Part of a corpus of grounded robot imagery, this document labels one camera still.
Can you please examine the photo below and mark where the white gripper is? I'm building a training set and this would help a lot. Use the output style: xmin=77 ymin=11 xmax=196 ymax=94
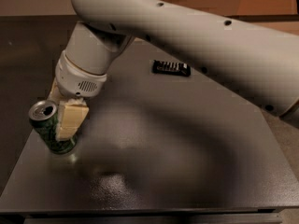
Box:
xmin=48 ymin=51 xmax=107 ymax=141

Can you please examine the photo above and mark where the green soda can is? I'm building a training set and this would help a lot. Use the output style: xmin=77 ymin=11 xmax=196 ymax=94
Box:
xmin=28 ymin=100 xmax=77 ymax=154

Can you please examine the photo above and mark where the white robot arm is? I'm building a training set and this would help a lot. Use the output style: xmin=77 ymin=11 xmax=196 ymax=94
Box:
xmin=50 ymin=0 xmax=299 ymax=127

